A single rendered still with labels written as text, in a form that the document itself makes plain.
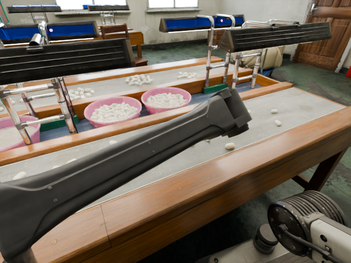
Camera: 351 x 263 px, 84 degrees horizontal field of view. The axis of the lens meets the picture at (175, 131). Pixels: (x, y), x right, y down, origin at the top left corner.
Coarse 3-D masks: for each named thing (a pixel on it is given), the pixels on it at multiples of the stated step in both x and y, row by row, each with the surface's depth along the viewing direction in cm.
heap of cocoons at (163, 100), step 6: (150, 96) 110; (156, 96) 111; (162, 96) 110; (168, 96) 111; (174, 96) 112; (180, 96) 110; (150, 102) 104; (156, 102) 104; (162, 102) 104; (168, 102) 104; (174, 102) 104; (180, 102) 104; (186, 102) 107
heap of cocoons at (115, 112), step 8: (112, 104) 102; (120, 104) 102; (128, 104) 102; (96, 112) 97; (104, 112) 96; (112, 112) 97; (120, 112) 95; (128, 112) 94; (136, 112) 97; (96, 120) 88; (104, 120) 89; (112, 120) 89
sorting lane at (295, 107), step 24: (264, 96) 111; (288, 96) 111; (312, 96) 111; (264, 120) 89; (288, 120) 89; (312, 120) 90; (96, 144) 75; (216, 144) 75; (240, 144) 75; (0, 168) 64; (24, 168) 64; (48, 168) 64; (168, 168) 64; (120, 192) 56
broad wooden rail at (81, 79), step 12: (192, 60) 166; (204, 60) 166; (216, 60) 167; (108, 72) 139; (120, 72) 139; (132, 72) 139; (144, 72) 143; (24, 84) 120; (36, 84) 120; (72, 84) 124
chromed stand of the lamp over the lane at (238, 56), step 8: (248, 24) 86; (256, 24) 82; (264, 24) 80; (272, 24) 77; (280, 24) 88; (288, 24) 85; (240, 56) 97; (248, 56) 100; (256, 64) 106; (256, 72) 108; (232, 80) 104
